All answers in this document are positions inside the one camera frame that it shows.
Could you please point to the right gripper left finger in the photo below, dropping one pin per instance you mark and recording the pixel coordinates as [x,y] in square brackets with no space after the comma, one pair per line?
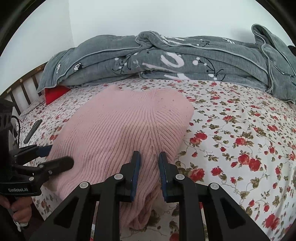
[91,212]

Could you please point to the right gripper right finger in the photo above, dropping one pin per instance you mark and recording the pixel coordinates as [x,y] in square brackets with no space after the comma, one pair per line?
[205,212]

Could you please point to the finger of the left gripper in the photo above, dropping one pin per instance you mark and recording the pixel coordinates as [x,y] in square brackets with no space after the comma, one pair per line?
[43,151]
[56,166]

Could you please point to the pink knitted sweater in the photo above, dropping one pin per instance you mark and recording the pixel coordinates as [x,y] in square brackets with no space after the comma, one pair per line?
[103,133]

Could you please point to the person's left hand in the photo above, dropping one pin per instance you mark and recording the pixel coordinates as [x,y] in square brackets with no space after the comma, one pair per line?
[21,208]

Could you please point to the black remote on bed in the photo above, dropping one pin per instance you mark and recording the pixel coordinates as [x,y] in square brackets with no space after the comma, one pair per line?
[32,131]

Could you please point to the red pillow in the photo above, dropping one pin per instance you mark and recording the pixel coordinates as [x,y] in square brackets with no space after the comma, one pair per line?
[51,94]

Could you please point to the dark wooden headboard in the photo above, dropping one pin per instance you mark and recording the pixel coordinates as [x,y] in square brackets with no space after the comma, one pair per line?
[23,92]

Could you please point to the grey patterned quilt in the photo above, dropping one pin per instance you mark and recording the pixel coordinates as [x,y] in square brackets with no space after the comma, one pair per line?
[267,64]

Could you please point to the black garment on footboard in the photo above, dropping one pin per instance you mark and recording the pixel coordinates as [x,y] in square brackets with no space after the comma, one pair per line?
[292,49]

